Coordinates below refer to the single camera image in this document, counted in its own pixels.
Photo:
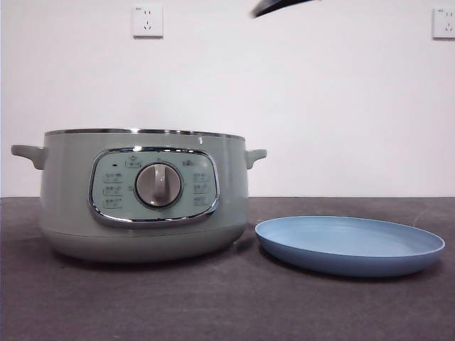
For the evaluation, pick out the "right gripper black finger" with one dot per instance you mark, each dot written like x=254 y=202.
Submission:
x=277 y=6

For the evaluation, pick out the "pale green electric steamer pot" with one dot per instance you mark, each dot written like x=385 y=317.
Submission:
x=71 y=177

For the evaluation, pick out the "blue round plate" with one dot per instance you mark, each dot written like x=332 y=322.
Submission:
x=337 y=245

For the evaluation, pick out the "white wall socket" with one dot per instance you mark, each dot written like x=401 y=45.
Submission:
x=148 y=21
x=444 y=23

